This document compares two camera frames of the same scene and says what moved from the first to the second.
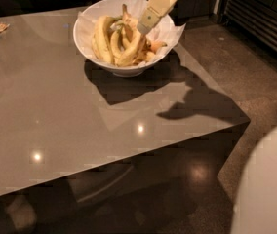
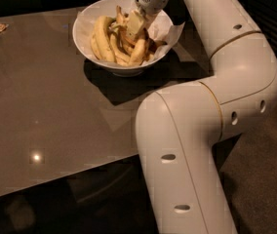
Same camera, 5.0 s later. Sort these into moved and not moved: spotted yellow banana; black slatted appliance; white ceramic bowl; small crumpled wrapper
Moved: spotted yellow banana
Not moved: small crumpled wrapper; white ceramic bowl; black slatted appliance
